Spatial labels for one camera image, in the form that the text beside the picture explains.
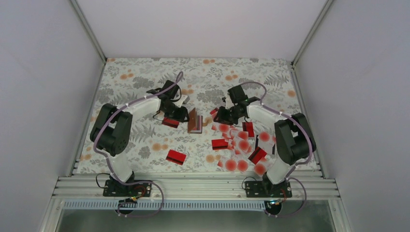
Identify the red card lower right pile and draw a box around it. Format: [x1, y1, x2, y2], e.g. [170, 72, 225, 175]
[248, 146, 267, 164]

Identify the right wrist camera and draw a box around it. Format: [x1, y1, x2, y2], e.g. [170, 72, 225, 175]
[222, 93, 234, 109]

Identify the brown leather card holder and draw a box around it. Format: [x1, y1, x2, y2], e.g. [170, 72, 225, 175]
[187, 108, 203, 134]

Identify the red card lower left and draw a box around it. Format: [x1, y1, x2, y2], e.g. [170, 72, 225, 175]
[165, 149, 187, 165]

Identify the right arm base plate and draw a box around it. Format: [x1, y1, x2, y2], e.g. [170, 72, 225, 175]
[244, 181, 293, 198]

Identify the white card red circle top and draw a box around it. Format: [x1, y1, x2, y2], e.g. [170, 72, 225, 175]
[210, 108, 219, 117]

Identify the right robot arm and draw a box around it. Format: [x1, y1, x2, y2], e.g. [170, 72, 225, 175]
[214, 84, 316, 197]

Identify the red card black stripe pile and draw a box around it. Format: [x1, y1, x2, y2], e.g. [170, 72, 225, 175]
[242, 122, 255, 138]

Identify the red card centre pile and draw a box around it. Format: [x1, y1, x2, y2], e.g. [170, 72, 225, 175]
[211, 139, 229, 150]

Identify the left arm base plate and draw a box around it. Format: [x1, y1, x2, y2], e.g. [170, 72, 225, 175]
[102, 180, 152, 197]

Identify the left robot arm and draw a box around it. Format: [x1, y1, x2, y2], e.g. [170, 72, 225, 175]
[90, 81, 190, 196]

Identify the white card red circle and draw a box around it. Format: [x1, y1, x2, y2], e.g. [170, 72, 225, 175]
[236, 159, 249, 173]
[210, 108, 219, 117]

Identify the white card red circle bottom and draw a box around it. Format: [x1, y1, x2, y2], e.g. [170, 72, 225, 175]
[236, 159, 249, 173]

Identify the aluminium rail frame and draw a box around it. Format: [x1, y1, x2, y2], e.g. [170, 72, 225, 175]
[52, 176, 340, 200]

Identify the red card upper left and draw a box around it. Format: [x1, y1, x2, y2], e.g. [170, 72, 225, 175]
[161, 117, 180, 128]

